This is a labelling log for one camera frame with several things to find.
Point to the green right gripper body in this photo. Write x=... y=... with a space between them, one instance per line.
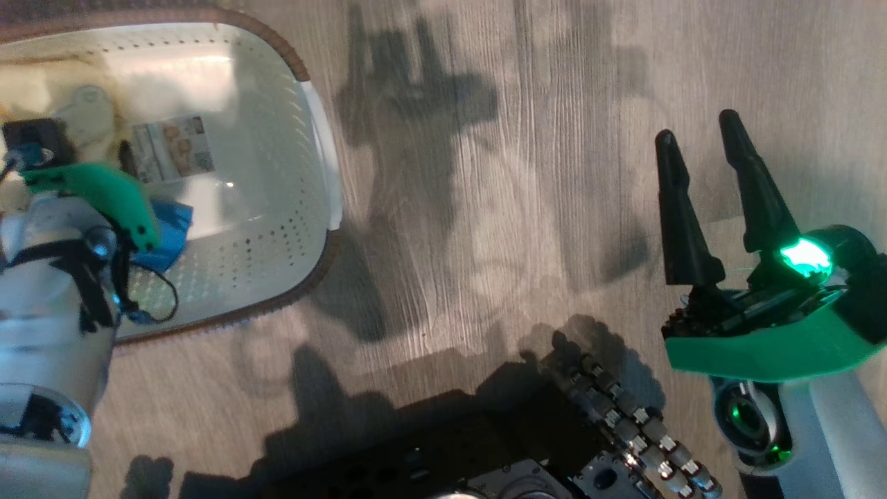
x=762 y=353

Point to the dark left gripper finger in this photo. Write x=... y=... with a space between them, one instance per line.
x=127 y=159

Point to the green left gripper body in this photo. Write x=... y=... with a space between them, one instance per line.
x=104 y=190

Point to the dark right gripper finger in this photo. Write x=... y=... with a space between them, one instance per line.
x=759 y=201
x=682 y=229

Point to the pale yellow printed garment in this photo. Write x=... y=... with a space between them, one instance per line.
x=90 y=111

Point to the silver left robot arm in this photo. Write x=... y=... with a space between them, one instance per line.
x=48 y=333

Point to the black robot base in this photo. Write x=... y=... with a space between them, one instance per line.
x=540 y=485

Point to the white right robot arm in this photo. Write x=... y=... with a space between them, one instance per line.
x=831 y=430

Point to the printed label in basket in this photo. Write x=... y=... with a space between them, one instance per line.
x=173 y=149

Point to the white perforated laundry basket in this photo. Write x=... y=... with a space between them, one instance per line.
x=277 y=208

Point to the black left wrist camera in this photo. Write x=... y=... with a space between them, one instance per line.
x=34 y=135

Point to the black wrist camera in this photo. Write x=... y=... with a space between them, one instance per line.
x=866 y=277
x=34 y=135

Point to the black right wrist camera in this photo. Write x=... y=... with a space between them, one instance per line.
x=866 y=277

